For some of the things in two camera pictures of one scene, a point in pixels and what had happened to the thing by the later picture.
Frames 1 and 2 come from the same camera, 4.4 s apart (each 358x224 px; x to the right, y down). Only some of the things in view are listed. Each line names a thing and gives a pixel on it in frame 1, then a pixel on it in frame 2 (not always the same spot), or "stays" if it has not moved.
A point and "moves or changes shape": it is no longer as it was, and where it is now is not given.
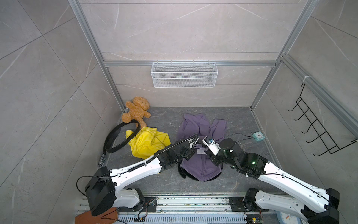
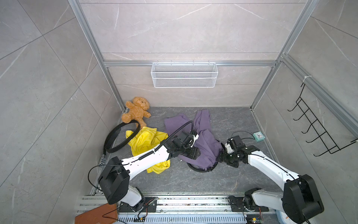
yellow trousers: x=148 y=141 stays
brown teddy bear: x=138 y=110 stays
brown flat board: x=110 y=217 stays
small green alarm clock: x=258 y=136 stays
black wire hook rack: x=324 y=137 stays
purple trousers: x=199 y=165 moves or changes shape
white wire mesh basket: x=184 y=75 stays
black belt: x=183 y=173 → x=201 y=171
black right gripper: x=212 y=157 → x=222 y=157
